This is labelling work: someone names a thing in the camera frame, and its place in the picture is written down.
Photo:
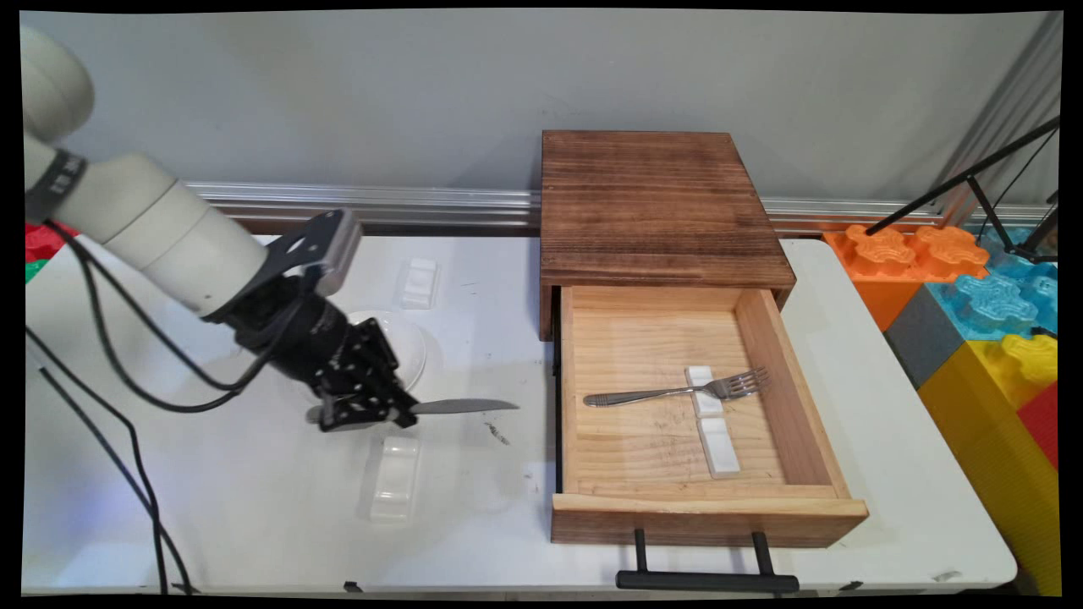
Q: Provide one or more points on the red foam block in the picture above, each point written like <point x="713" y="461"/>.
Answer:
<point x="1042" y="423"/>
<point x="38" y="244"/>

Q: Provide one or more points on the silver fork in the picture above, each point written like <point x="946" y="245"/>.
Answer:
<point x="609" y="397"/>

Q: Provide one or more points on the grey foam block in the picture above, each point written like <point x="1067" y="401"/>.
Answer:
<point x="926" y="334"/>

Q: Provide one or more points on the green foam block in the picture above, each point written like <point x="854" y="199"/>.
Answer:
<point x="34" y="271"/>

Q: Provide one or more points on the light wooden drawer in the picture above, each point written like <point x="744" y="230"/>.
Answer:
<point x="643" y="448"/>

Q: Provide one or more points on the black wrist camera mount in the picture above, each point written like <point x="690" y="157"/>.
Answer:
<point x="330" y="241"/>

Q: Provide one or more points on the silver table knife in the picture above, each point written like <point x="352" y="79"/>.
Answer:
<point x="465" y="406"/>

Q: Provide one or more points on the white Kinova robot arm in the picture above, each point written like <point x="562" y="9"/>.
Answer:
<point x="161" y="228"/>

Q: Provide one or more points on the dark wooden cabinet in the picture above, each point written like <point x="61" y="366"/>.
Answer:
<point x="660" y="203"/>

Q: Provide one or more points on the white ceramic cutlery rest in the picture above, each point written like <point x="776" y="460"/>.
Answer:
<point x="719" y="448"/>
<point x="418" y="283"/>
<point x="706" y="406"/>
<point x="395" y="478"/>

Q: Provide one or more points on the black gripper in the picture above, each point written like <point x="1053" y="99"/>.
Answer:
<point x="288" y="330"/>

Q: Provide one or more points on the orange foam block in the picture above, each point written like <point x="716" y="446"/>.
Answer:
<point x="880" y="249"/>

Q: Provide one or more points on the black tripod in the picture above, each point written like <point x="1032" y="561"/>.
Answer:
<point x="973" y="173"/>

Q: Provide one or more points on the blue foam block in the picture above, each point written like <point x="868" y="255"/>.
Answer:
<point x="990" y="304"/>

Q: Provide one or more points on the white round plate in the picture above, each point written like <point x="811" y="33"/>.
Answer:
<point x="410" y="351"/>

